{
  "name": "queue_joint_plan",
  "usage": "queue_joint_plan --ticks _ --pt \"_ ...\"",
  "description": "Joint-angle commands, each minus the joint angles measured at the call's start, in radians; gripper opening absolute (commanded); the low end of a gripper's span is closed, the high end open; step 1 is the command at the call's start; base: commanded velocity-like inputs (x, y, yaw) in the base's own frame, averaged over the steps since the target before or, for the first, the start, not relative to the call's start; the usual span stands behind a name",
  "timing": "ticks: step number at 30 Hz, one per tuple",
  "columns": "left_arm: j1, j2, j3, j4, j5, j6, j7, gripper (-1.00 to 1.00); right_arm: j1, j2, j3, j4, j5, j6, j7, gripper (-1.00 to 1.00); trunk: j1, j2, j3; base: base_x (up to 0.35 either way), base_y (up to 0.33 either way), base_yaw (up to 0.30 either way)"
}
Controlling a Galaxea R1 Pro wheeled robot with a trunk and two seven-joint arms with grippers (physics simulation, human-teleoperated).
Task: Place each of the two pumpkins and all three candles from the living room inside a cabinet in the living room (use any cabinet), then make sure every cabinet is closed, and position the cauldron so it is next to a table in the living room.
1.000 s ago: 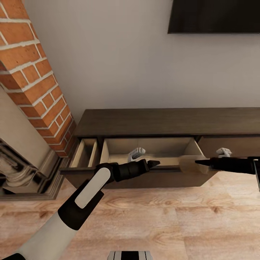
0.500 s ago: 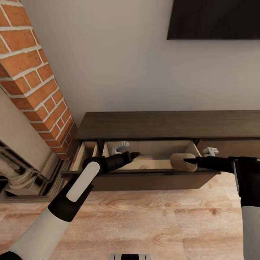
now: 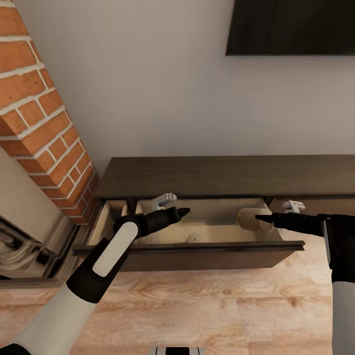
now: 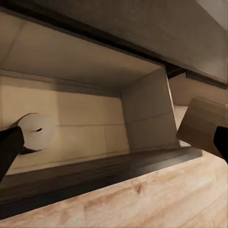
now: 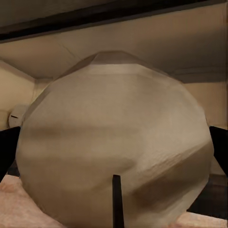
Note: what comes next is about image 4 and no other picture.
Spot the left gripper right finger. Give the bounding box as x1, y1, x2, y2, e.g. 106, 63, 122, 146
214, 126, 228, 163

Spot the pillar candle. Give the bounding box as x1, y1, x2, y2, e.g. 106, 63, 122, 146
176, 95, 228, 159
9, 113, 55, 154

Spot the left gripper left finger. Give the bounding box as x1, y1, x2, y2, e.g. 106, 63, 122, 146
0, 126, 24, 183

